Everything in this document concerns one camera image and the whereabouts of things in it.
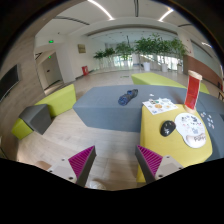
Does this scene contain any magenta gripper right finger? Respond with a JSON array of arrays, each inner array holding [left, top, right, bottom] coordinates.
[[134, 144, 185, 185]]

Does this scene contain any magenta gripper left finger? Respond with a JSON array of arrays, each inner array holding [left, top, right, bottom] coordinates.
[[47, 145, 98, 188]]

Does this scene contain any black computer mouse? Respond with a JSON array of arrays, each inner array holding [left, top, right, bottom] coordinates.
[[160, 120, 176, 137]]

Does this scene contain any yellow ottoman seat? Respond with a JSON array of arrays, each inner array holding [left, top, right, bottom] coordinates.
[[136, 103, 214, 184]]

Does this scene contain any printed paper sheet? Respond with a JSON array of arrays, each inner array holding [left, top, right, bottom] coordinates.
[[143, 98, 177, 115]]

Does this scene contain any large grey ottoman bench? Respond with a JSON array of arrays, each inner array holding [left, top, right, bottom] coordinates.
[[73, 85, 224, 161]]

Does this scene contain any grey cube seat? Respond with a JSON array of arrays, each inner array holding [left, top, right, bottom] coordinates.
[[19, 104, 52, 135]]

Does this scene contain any lime green bench left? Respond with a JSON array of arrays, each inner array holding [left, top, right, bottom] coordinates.
[[11, 84, 76, 139]]

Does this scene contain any lime green bench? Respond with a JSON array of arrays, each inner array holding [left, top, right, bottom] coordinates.
[[11, 84, 76, 139], [130, 72, 211, 95]]

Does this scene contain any lime green bench far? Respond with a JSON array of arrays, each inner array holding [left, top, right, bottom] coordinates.
[[130, 72, 211, 95]]

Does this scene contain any red floor sign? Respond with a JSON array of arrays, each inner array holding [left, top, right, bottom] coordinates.
[[82, 66, 89, 76]]

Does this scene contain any potted plant left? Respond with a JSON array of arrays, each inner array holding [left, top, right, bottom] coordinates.
[[93, 50, 106, 69]]

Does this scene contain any potted plant white pot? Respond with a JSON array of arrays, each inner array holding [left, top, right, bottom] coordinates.
[[134, 35, 161, 72]]

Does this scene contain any potted plant right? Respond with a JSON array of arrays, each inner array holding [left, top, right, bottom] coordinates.
[[160, 38, 188, 72]]

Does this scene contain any wall mounted black screen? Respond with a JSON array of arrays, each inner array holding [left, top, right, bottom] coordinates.
[[0, 65, 19, 102]]

